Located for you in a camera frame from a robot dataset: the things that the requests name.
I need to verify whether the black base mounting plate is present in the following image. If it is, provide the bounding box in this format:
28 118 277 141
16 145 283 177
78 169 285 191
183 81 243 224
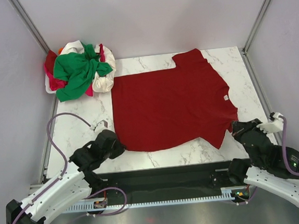
91 161 244 204

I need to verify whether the right aluminium frame post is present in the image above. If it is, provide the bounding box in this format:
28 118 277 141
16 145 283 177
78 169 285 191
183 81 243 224
238 0 291 54

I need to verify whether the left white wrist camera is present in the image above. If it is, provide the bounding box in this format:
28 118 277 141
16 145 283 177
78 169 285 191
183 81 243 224
90 120 108 133

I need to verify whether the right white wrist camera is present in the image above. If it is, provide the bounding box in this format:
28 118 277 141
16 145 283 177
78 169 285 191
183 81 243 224
257 112 287 134

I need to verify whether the white slotted cable duct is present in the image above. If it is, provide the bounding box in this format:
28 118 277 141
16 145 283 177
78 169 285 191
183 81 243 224
63 185 255 214

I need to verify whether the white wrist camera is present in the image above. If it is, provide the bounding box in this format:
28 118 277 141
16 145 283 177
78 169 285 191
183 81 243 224
257 112 287 134
90 120 108 133

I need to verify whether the pink magenta t shirt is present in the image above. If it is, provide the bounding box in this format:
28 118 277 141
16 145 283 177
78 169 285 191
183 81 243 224
45 73 67 93

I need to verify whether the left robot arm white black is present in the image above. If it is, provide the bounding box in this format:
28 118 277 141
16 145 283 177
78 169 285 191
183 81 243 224
5 129 125 224

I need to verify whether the green t shirt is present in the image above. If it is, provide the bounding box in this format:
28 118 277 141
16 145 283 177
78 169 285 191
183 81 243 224
51 41 117 104

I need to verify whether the left aluminium frame post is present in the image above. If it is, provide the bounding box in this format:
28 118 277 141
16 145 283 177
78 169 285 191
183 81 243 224
8 0 50 53

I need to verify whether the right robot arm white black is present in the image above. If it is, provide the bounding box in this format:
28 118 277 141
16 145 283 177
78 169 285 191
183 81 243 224
227 112 299 208

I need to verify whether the dark red t shirt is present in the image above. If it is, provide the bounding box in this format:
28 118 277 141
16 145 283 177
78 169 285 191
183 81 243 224
111 49 238 152

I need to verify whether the cream white t shirt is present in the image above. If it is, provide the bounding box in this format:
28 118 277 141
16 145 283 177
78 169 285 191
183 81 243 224
40 38 119 99

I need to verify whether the aluminium frame post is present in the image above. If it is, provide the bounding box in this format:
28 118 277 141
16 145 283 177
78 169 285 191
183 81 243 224
8 0 50 53
238 0 291 54

